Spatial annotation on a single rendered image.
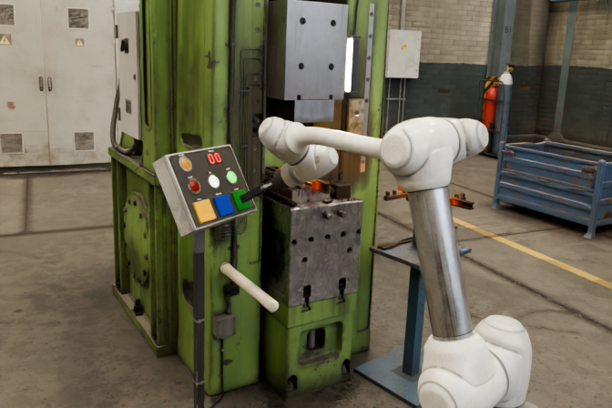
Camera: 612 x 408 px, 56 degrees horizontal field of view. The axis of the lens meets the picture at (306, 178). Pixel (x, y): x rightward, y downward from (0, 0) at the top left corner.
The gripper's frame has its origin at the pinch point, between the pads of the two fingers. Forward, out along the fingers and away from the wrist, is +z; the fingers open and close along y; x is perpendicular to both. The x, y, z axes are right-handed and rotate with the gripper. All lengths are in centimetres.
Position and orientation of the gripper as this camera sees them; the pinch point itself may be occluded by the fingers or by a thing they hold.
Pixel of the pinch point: (248, 196)
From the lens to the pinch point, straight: 217.5
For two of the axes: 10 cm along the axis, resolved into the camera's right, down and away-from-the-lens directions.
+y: 5.5, -1.6, 8.2
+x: -3.8, -9.2, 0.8
